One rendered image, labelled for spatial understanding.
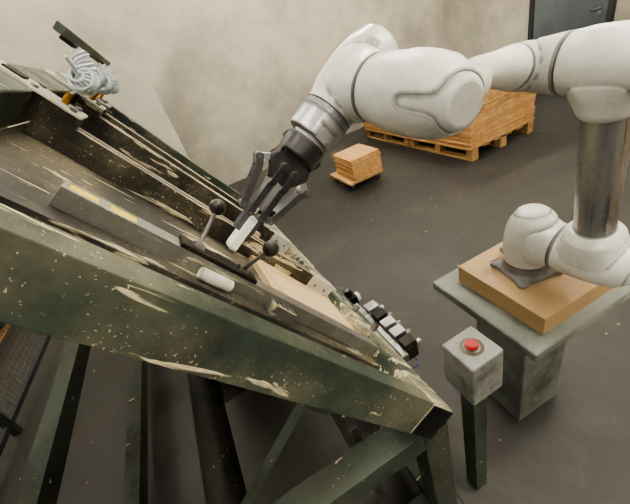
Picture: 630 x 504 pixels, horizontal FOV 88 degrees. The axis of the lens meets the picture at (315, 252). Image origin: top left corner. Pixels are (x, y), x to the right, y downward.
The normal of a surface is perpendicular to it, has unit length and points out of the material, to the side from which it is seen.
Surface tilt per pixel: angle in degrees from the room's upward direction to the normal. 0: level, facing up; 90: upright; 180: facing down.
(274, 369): 90
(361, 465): 0
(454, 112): 95
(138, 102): 90
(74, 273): 90
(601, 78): 98
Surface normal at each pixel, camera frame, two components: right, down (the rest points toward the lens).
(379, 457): -0.28, -0.80
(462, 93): 0.39, 0.51
